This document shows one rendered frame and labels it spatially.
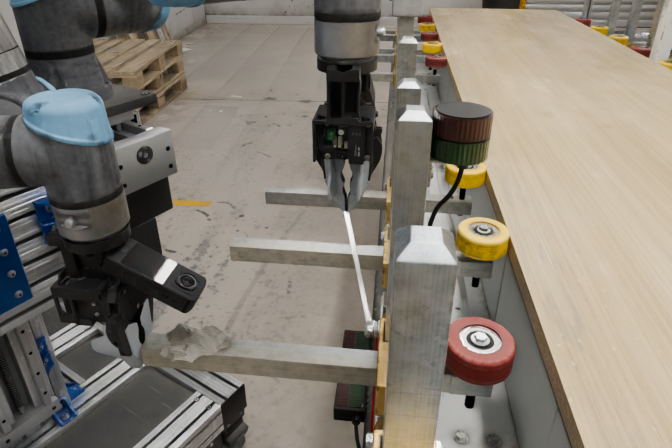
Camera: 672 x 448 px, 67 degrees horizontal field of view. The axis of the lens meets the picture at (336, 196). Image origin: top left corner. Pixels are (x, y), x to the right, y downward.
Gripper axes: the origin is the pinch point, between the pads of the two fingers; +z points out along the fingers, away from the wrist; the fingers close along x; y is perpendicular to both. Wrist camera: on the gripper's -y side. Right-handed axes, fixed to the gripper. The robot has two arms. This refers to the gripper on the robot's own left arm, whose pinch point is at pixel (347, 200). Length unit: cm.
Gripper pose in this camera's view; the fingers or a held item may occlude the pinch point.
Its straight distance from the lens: 70.9
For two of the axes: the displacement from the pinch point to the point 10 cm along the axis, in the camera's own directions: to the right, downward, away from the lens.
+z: 0.0, 8.9, 4.6
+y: -1.1, 4.5, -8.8
